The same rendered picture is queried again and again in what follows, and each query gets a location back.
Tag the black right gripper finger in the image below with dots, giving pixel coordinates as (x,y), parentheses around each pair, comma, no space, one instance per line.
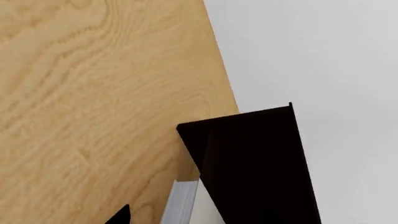
(122,217)

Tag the black metal bookend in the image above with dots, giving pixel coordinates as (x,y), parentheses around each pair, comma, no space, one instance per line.
(248,163)

